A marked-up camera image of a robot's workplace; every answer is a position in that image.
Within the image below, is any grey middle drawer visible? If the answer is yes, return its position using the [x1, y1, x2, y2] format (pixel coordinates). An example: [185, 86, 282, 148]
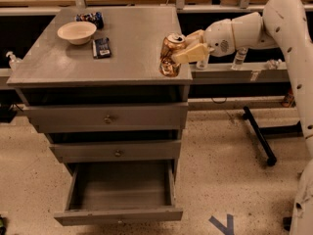
[50, 140, 181, 164]

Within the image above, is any white bowl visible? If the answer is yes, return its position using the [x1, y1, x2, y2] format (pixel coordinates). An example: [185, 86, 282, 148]
[57, 22, 97, 45]

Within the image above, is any blue tape floor marker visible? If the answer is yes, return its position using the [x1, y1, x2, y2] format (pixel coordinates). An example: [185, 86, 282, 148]
[209, 214, 235, 235]

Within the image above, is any crumpled clear plastic wrapper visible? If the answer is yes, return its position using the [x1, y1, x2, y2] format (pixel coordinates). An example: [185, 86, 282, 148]
[265, 59, 282, 70]

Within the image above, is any grey wooden drawer cabinet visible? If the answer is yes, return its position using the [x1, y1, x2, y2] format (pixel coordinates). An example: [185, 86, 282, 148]
[7, 6, 194, 181]

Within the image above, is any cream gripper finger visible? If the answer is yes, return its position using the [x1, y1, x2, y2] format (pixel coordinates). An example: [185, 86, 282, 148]
[171, 43, 209, 64]
[185, 29, 204, 45]

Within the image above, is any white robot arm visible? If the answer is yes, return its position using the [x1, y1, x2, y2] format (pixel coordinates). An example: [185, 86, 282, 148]
[171, 0, 313, 156]

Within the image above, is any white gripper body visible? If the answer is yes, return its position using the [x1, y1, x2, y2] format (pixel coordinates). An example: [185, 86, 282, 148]
[203, 19, 235, 57]

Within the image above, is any black table leg frame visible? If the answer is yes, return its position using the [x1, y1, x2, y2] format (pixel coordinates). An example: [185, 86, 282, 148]
[243, 106, 302, 166]

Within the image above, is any grey open bottom drawer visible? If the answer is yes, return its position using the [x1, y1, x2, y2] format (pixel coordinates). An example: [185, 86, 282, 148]
[55, 161, 183, 226]

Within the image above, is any orange soda can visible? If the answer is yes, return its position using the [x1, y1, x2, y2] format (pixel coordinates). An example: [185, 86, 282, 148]
[159, 33, 186, 77]

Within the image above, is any orange spray bottle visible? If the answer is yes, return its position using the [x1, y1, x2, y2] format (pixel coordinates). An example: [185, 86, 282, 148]
[282, 89, 294, 108]

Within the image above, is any clear pump sanitizer bottle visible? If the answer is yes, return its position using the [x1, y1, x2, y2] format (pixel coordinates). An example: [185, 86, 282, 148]
[6, 51, 22, 71]

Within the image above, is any clear plastic water bottle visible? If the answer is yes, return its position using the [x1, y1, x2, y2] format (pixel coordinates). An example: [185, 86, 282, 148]
[231, 47, 248, 71]

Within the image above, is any grey top drawer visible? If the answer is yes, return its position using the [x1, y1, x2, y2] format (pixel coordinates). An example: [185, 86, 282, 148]
[24, 103, 188, 133]

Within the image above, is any white pump lotion bottle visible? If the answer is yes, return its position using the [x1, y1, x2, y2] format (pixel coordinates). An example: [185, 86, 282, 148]
[196, 59, 208, 71]

